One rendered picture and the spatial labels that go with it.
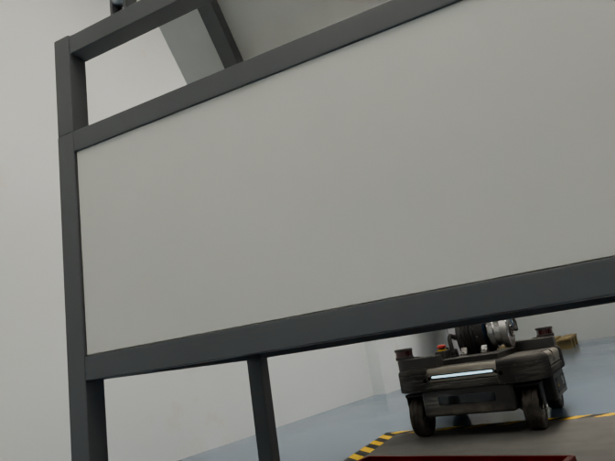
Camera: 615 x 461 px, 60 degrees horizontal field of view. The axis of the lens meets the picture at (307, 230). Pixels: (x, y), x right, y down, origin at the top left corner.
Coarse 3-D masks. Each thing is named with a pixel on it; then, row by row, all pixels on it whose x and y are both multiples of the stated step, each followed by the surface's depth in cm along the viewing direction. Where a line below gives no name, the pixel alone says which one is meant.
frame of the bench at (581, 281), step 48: (432, 0) 70; (288, 48) 79; (336, 48) 76; (192, 96) 85; (96, 144) 94; (480, 288) 62; (528, 288) 60; (576, 288) 58; (192, 336) 79; (240, 336) 75; (288, 336) 72; (336, 336) 69; (384, 336) 123; (96, 384) 88; (96, 432) 86
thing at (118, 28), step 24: (144, 0) 94; (168, 0) 91; (192, 0) 91; (96, 24) 98; (120, 24) 95; (144, 24) 95; (72, 48) 100; (96, 48) 100; (72, 72) 100; (72, 96) 98; (72, 120) 97
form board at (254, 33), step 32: (224, 0) 129; (256, 0) 128; (288, 0) 126; (320, 0) 124; (352, 0) 122; (384, 0) 121; (192, 32) 135; (256, 32) 131; (288, 32) 129; (192, 64) 139
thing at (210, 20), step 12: (216, 0) 129; (204, 12) 128; (216, 12) 128; (204, 24) 129; (216, 24) 129; (216, 36) 130; (228, 36) 131; (216, 48) 132; (228, 48) 131; (228, 60) 132; (240, 60) 134
